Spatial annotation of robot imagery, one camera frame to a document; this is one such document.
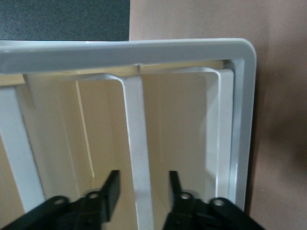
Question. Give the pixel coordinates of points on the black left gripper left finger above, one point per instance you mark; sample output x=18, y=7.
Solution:
x=96, y=206

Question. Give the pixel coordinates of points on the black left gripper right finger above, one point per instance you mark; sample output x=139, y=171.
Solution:
x=192, y=213

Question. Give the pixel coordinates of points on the white divided drawer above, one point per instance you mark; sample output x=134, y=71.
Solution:
x=139, y=134

